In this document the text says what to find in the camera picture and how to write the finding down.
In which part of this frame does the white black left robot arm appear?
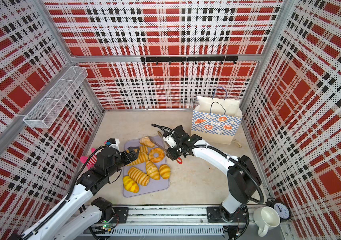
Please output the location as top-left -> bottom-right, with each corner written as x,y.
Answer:
9,139 -> 139,240

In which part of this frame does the small black analog clock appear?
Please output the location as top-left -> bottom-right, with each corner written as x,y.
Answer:
266,198 -> 292,222

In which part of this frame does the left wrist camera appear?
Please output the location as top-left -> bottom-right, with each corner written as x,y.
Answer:
104,139 -> 120,151

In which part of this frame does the striped croissant bread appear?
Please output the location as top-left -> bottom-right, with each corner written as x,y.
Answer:
145,160 -> 160,180

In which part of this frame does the black wall hook rail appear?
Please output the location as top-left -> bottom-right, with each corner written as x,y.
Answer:
140,56 -> 239,64

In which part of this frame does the white wire mesh basket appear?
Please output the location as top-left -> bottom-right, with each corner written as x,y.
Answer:
23,66 -> 87,129

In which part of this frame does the ring shaped donut bread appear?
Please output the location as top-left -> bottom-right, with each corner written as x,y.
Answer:
148,148 -> 165,163

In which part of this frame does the blue checkered paper bag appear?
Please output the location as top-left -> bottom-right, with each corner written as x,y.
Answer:
192,87 -> 243,145

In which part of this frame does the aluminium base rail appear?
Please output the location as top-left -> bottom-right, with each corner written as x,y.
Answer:
77,204 -> 285,240

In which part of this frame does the yellow orange striped bread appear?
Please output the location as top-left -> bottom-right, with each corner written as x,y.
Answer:
123,176 -> 139,194

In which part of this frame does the pink striped plush toy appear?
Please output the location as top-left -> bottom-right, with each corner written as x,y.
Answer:
79,146 -> 97,170

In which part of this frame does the ridged long bread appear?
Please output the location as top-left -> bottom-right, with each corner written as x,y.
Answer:
127,167 -> 149,187
127,153 -> 148,166
134,145 -> 148,154

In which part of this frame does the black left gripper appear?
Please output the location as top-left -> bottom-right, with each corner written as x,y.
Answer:
107,146 -> 140,177

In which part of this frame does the lower ridged long bread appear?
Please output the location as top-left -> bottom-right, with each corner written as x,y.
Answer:
127,167 -> 149,187

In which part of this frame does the small round striped bun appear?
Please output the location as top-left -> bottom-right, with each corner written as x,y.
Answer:
158,164 -> 171,180

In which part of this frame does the upper ridged long bread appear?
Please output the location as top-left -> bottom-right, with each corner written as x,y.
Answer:
134,145 -> 148,154

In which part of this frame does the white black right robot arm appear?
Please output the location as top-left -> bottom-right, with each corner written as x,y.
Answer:
159,125 -> 265,222

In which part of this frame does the oval brown bread roll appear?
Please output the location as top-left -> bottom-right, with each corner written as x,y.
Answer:
139,136 -> 155,148

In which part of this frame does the white ceramic mug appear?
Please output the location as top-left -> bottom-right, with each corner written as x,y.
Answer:
253,207 -> 281,237

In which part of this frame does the lavender plastic tray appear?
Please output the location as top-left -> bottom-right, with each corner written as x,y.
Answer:
122,139 -> 170,198

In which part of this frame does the steel tongs red handle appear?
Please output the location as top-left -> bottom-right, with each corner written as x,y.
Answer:
147,131 -> 174,161

